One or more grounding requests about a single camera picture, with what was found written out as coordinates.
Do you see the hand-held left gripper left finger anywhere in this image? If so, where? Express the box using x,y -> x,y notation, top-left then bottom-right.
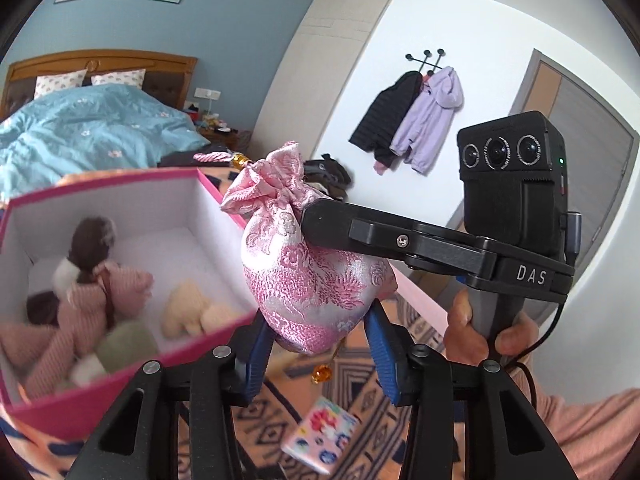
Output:
65,310 -> 276,480

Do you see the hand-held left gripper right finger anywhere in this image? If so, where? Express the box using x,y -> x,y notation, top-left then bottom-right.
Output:
364,302 -> 561,480

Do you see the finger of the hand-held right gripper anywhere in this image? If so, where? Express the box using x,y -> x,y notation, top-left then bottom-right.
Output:
299,199 -> 498,288

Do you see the cream fluffy plush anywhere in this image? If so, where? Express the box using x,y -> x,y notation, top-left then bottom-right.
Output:
161,280 -> 246,339

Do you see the pink satin drawstring pouch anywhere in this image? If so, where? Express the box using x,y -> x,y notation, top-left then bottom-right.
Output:
192,141 -> 398,386

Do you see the floral tissue pack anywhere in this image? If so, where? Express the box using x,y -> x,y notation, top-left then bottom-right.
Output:
280,396 -> 358,475

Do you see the green and white frog plush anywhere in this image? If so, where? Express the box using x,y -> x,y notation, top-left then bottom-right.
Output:
70,320 -> 161,388

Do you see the pink knitted rabbit plush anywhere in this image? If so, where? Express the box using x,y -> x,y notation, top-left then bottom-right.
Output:
0,260 -> 155,401

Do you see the brown koala plush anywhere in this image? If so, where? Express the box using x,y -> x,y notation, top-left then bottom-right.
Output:
27,216 -> 118,321

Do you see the pink cardboard box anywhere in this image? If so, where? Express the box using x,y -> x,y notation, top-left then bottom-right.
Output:
0,167 -> 451,443

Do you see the person's right forearm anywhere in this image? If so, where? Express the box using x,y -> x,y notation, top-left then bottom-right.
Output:
510,360 -> 640,466

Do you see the person's right hand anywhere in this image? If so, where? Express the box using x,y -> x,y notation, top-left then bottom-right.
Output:
444,290 -> 543,366

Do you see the black bag on floor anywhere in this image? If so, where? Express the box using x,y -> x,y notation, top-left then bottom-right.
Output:
302,155 -> 353,201

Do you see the orange and navy patterned blanket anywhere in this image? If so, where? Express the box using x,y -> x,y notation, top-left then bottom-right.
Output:
0,162 -> 566,480

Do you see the grey door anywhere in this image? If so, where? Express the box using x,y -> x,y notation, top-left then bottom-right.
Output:
445,49 -> 640,311

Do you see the purple hooded jacket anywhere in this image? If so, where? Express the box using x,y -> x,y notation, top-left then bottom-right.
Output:
389,65 -> 464,177

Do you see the black puffer jacket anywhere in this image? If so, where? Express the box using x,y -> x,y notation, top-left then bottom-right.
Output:
348,71 -> 425,161

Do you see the beige wardrobe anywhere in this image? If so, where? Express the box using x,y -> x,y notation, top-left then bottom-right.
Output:
250,0 -> 401,171

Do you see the wooden nightstand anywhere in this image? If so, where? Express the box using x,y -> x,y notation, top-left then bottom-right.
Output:
197,110 -> 253,153

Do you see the wooden headboard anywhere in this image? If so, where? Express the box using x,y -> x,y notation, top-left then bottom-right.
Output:
0,49 -> 199,121

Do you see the blue floral duvet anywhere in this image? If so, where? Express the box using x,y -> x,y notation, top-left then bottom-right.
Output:
0,84 -> 211,201

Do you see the white pillow with pink print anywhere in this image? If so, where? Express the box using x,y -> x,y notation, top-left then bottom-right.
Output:
32,70 -> 88,101
90,68 -> 147,87

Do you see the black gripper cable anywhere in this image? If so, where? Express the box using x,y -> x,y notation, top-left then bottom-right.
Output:
502,210 -> 585,403

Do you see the black wall coat rack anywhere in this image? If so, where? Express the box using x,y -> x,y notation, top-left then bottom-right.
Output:
405,49 -> 448,78

